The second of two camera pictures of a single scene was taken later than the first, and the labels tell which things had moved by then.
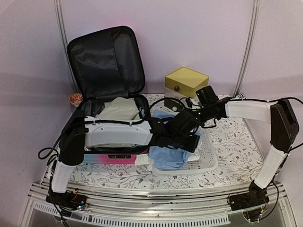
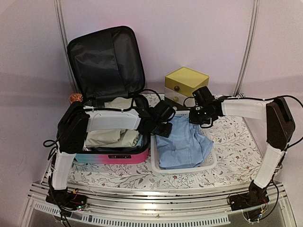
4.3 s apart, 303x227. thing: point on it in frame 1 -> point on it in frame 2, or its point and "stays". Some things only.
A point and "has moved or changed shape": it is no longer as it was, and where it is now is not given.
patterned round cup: (242, 96) stays
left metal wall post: (58, 8) stays
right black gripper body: (205, 114) stays
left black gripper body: (180, 143) -> (160, 131)
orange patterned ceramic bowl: (75, 99) stays
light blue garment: (167, 158) has moved or changed shape
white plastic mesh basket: (206, 162) has moved or changed shape
